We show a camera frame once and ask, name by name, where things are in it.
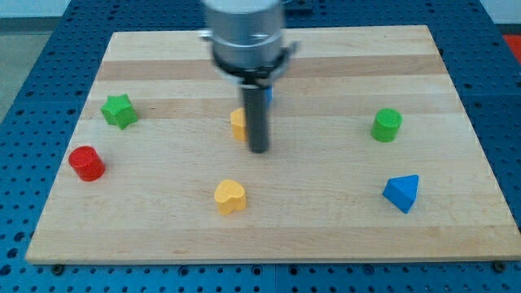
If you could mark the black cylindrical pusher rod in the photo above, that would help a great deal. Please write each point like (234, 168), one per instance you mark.
(255, 103)

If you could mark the blue cube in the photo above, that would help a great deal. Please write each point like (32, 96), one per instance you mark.
(269, 95)

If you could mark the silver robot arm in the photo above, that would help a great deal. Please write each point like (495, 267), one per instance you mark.
(247, 44)

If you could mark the yellow hexagon block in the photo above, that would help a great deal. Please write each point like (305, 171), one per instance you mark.
(238, 124)

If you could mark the yellow heart block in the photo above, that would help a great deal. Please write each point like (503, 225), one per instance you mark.
(230, 196)

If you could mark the wooden board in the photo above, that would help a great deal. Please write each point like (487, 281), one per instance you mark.
(315, 196)

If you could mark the green cylinder block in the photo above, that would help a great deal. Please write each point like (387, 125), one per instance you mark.
(386, 125)

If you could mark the green star block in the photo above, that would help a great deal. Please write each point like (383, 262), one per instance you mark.
(119, 111)

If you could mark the blue triangular prism block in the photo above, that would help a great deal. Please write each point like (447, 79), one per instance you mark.
(402, 191)

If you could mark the red cylinder block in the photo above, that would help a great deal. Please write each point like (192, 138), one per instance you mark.
(86, 163)

